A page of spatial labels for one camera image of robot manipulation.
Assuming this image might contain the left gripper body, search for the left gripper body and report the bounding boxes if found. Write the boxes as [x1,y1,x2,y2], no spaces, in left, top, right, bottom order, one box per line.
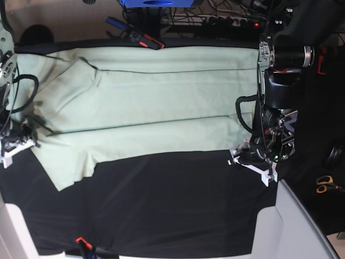
[237,134,295,165]

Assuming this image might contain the grey white furniture right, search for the grey white furniture right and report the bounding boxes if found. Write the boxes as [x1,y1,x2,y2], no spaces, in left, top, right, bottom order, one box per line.
[251,180,339,259]

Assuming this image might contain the white power strip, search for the white power strip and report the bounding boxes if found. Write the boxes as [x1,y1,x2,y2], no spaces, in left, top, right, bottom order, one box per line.
[202,16,248,27]

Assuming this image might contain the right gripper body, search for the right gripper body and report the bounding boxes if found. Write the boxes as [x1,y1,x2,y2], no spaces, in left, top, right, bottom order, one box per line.
[1,120,34,151]

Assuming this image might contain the blue handle tool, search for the blue handle tool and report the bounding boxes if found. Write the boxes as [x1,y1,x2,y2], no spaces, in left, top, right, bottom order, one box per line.
[106,17,127,31]

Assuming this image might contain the orange handled scissors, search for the orange handled scissors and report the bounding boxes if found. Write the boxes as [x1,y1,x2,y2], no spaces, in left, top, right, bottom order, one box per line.
[316,175,344,194]

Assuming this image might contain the red clamp right edge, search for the red clamp right edge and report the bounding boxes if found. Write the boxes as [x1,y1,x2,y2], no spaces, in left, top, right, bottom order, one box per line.
[317,46,327,76]

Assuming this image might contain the pale green T-shirt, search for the pale green T-shirt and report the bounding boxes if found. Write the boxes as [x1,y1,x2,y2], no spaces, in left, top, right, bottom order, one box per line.
[14,46,258,190]

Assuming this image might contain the red black clamp top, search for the red black clamp top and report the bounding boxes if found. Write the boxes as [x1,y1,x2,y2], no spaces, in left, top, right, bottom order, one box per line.
[129,31,164,50]

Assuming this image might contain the black round object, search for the black round object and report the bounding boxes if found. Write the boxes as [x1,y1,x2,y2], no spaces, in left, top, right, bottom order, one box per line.
[325,145,344,169]

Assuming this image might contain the red black clamp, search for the red black clamp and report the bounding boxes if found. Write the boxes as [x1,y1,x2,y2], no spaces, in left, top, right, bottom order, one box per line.
[75,237,119,259]
[129,31,164,50]

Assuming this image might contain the white furniture left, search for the white furniture left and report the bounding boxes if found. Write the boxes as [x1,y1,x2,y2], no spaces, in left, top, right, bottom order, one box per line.
[1,195,40,259]

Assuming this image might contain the black table cloth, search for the black table cloth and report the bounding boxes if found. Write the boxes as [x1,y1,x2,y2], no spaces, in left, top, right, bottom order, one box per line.
[0,37,345,256]

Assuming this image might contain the blue box top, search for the blue box top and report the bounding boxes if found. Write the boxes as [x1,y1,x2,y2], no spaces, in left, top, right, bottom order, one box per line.
[120,0,204,8]

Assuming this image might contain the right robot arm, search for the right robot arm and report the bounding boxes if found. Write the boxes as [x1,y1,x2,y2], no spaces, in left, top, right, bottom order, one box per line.
[1,1,39,156]

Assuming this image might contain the red black clamp bottom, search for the red black clamp bottom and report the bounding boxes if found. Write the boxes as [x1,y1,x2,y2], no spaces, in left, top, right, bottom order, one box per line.
[75,237,119,259]

